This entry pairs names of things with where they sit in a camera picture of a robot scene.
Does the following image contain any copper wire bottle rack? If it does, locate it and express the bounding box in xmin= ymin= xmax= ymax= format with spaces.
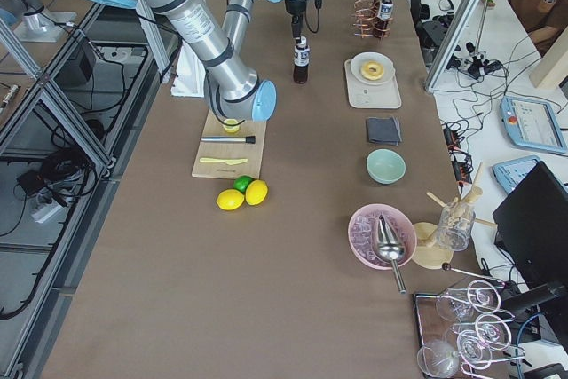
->
xmin=353 ymin=0 xmax=393 ymax=39

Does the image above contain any yellow plastic knife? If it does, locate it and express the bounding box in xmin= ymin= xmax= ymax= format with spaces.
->
xmin=199 ymin=157 xmax=249 ymax=166

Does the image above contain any half lemon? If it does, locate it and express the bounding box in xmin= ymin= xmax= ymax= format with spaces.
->
xmin=222 ymin=118 xmax=241 ymax=134

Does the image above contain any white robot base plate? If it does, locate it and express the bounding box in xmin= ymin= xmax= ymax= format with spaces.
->
xmin=170 ymin=42 xmax=205 ymax=98

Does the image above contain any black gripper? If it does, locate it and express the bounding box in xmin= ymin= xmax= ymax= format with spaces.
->
xmin=285 ymin=0 xmax=306 ymax=40

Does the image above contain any wooden cup stand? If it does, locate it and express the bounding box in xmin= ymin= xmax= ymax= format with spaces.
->
xmin=412 ymin=163 xmax=497 ymax=269

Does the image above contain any bamboo cutting board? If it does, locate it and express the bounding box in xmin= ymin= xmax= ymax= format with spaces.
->
xmin=192 ymin=112 xmax=266 ymax=179

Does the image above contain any black laptop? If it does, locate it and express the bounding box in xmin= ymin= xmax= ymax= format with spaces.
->
xmin=493 ymin=162 xmax=567 ymax=288

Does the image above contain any grey folded cloth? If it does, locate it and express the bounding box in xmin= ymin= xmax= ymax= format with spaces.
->
xmin=366 ymin=117 xmax=402 ymax=146

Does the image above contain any whole lemon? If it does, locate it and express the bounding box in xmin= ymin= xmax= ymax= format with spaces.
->
xmin=216 ymin=188 xmax=245 ymax=211
xmin=245 ymin=179 xmax=268 ymax=206

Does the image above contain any steel muddler black tip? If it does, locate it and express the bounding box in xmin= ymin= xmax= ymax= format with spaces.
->
xmin=201 ymin=135 xmax=256 ymax=144

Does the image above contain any metal ice scoop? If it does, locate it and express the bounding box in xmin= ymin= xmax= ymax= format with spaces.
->
xmin=375 ymin=215 xmax=406 ymax=294

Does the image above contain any glazed ring donut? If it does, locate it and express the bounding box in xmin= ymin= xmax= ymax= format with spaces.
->
xmin=359 ymin=60 xmax=384 ymax=81

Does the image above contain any white round plate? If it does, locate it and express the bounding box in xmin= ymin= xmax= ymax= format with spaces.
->
xmin=350 ymin=52 xmax=395 ymax=86

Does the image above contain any black glass tray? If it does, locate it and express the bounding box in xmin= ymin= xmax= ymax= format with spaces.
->
xmin=413 ymin=293 xmax=467 ymax=378

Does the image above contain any lower whole lemon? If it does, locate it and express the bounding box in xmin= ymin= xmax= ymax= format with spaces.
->
xmin=216 ymin=188 xmax=245 ymax=211

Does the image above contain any mint green bowl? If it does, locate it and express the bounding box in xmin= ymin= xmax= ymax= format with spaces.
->
xmin=366 ymin=149 xmax=406 ymax=185

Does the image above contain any cream rabbit tray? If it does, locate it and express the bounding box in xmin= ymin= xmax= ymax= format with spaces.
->
xmin=344 ymin=59 xmax=402 ymax=109

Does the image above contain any black braided cable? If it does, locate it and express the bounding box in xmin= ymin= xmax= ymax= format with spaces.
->
xmin=304 ymin=0 xmax=324 ymax=34

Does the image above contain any pink ice bowl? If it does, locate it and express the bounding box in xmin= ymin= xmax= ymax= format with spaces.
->
xmin=348 ymin=203 xmax=417 ymax=271

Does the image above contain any upper whole lemon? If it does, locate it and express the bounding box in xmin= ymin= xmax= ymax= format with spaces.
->
xmin=245 ymin=179 xmax=268 ymax=206

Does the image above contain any teach pendant tablet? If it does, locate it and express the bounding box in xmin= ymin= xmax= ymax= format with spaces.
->
xmin=500 ymin=96 xmax=567 ymax=154

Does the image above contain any green lime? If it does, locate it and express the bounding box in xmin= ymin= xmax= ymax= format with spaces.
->
xmin=233 ymin=175 xmax=254 ymax=193

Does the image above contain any tea bottle white cap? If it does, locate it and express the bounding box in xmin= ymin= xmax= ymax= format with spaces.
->
xmin=293 ymin=36 xmax=310 ymax=84

